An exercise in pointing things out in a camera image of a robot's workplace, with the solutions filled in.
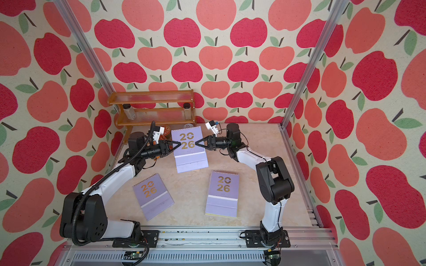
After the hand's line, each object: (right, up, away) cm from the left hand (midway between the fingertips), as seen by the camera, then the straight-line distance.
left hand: (180, 148), depth 78 cm
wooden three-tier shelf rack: (-38, +18, +25) cm, 48 cm away
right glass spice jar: (0, +22, +21) cm, 30 cm away
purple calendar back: (+20, -23, +3) cm, 31 cm away
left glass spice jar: (-35, +22, +20) cm, 46 cm away
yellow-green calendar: (+19, -33, +2) cm, 38 cm away
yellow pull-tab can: (-2, +14, +34) cm, 36 cm away
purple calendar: (+4, -4, 0) cm, 5 cm away
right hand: (+7, 0, +2) cm, 8 cm away
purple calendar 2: (-17, -26, +10) cm, 33 cm away
